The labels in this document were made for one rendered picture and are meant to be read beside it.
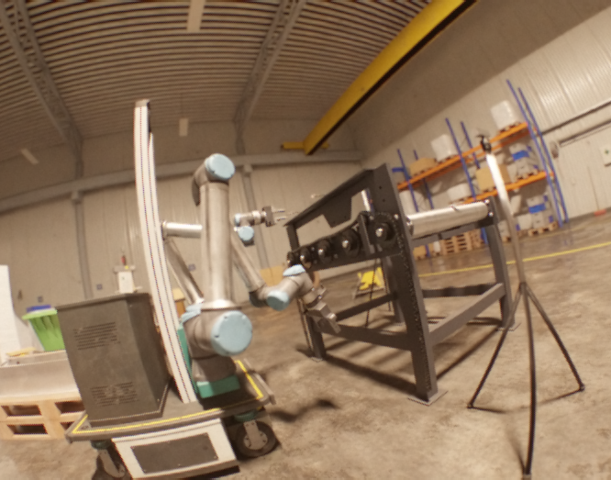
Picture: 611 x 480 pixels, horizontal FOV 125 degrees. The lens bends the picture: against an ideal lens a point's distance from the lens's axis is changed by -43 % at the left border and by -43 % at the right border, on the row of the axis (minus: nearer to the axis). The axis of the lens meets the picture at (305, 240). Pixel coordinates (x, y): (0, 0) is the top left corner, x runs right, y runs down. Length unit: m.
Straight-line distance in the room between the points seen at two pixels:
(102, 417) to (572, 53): 11.42
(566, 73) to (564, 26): 1.68
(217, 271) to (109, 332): 0.52
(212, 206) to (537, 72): 10.47
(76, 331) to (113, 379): 0.24
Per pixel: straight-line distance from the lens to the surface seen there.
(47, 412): 2.23
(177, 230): 1.67
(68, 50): 10.41
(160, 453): 1.25
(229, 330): 0.92
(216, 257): 0.97
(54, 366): 2.26
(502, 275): 2.07
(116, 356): 1.20
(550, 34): 11.05
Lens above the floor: 0.79
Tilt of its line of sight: 5 degrees up
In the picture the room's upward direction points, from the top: 14 degrees counter-clockwise
